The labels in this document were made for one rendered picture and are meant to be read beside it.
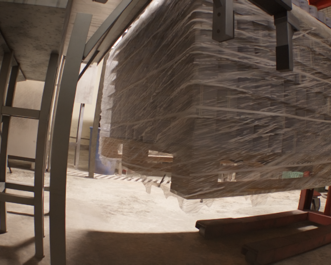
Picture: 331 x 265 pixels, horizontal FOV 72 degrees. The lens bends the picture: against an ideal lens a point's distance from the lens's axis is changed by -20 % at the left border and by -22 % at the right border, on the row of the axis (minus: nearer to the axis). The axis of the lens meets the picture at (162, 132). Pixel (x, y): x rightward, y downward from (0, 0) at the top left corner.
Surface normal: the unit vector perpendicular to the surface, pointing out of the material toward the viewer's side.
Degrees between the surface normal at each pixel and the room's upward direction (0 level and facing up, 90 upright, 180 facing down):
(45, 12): 180
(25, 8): 180
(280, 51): 90
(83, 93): 90
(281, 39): 90
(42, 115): 90
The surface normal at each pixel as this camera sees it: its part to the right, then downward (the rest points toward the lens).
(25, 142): 0.39, 0.01
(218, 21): -0.85, -0.11
